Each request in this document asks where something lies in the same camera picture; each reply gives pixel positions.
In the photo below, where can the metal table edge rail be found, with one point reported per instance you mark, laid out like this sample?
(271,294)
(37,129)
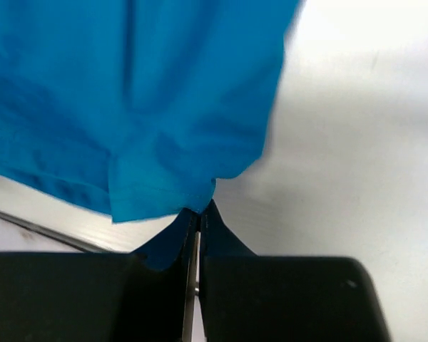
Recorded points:
(77,244)

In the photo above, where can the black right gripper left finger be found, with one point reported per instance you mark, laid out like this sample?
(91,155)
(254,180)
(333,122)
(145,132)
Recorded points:
(143,295)

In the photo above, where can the blue t shirt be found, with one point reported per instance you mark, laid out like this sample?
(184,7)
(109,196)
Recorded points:
(135,109)

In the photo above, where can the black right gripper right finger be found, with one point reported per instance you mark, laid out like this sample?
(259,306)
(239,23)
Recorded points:
(247,297)

